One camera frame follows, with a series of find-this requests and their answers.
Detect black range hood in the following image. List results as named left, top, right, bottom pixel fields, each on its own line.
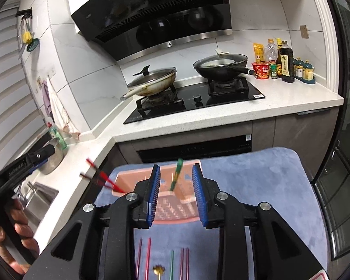
left=71, top=0, right=232, bottom=64

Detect red instant noodle cup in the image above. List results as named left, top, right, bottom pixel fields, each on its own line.
left=252, top=62, right=270, bottom=80

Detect maroon chopstick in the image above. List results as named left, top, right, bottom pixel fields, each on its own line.
left=136, top=238, right=143, bottom=280
left=185, top=248, right=189, bottom=280

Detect person's left hand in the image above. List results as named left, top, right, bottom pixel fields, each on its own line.
left=0, top=199, right=40, bottom=276

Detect chrome faucet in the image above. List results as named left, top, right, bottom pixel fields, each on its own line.
left=25, top=182, right=37, bottom=200

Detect steel mixing bowl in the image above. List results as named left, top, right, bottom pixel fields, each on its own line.
left=35, top=138, right=64, bottom=175

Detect white window blinds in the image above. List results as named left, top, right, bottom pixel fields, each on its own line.
left=0, top=3, right=45, bottom=170

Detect steel kitchen sink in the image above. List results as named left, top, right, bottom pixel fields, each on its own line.
left=14, top=183, right=59, bottom=233

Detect green chopstick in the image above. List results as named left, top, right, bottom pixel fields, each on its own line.
left=169, top=250, right=174, bottom=280
left=169, top=158, right=183, bottom=191

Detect dark red chopstick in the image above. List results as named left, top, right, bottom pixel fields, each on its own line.
left=80, top=173, right=112, bottom=190

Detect purple hanging cloth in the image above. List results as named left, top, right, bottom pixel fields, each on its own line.
left=42, top=80, right=53, bottom=118

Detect clear oil bottle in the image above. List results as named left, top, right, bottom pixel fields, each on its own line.
left=264, top=38, right=278, bottom=64

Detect yellow seasoning packet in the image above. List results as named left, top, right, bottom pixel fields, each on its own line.
left=253, top=43, right=265, bottom=63

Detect blue-grey fabric mat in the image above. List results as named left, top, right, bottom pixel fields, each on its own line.
left=93, top=146, right=329, bottom=280

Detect wok with glass lid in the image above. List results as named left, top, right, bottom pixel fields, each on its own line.
left=121, top=65, right=177, bottom=101

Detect yellow-cap sauce bottle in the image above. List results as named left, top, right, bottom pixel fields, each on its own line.
left=276, top=38, right=283, bottom=75

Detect pink red chopstick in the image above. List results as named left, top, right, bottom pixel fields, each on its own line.
left=144, top=238, right=152, bottom=280

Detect black gas stove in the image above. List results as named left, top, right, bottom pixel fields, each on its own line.
left=124, top=77, right=265, bottom=125

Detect black glass door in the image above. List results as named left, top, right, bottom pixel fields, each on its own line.
left=314, top=0, right=350, bottom=260

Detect green round scrubber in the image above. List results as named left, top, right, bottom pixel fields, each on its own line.
left=26, top=38, right=40, bottom=52

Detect yellow sponge brush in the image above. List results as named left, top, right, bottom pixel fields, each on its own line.
left=21, top=17, right=33, bottom=44

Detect small green-cap spice jar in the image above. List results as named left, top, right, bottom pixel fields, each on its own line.
left=270, top=63, right=278, bottom=79

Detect pink perforated utensil basket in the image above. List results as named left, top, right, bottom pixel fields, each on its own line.
left=112, top=160, right=201, bottom=224

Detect green dish soap bottle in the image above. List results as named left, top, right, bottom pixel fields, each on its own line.
left=47, top=122, right=67, bottom=150

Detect green condiment jar set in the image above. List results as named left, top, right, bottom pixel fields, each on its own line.
left=293, top=57, right=315, bottom=84

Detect wall hook rack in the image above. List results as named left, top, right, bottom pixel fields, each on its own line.
left=15, top=8, right=32, bottom=18

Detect black wok with lid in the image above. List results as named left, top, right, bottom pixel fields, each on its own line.
left=193, top=49, right=255, bottom=84

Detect white pink hanging towel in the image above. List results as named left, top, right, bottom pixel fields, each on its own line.
left=46, top=77, right=81, bottom=141

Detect bright red chopstick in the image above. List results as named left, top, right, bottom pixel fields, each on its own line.
left=86, top=158, right=124, bottom=193

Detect dark soy sauce bottle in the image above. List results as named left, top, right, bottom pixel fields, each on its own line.
left=280, top=40, right=295, bottom=83

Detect gold wall outlet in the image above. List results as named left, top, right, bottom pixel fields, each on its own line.
left=299, top=25, right=309, bottom=39

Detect gold flower spoon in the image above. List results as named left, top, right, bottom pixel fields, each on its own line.
left=152, top=265, right=165, bottom=280

